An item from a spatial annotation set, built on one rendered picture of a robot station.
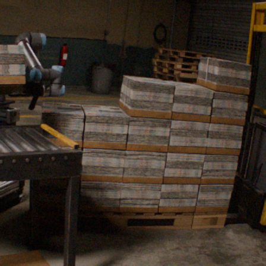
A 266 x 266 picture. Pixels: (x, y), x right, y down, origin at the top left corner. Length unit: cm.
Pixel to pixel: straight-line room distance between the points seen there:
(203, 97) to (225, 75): 23
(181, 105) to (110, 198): 80
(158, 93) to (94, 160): 61
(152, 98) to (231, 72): 61
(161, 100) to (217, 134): 49
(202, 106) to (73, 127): 89
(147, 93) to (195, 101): 35
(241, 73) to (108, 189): 125
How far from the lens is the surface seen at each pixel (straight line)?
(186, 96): 278
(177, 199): 298
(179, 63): 897
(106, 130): 269
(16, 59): 221
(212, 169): 299
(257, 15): 363
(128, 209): 290
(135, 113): 270
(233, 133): 298
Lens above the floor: 132
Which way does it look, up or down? 13 degrees down
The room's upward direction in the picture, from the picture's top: 7 degrees clockwise
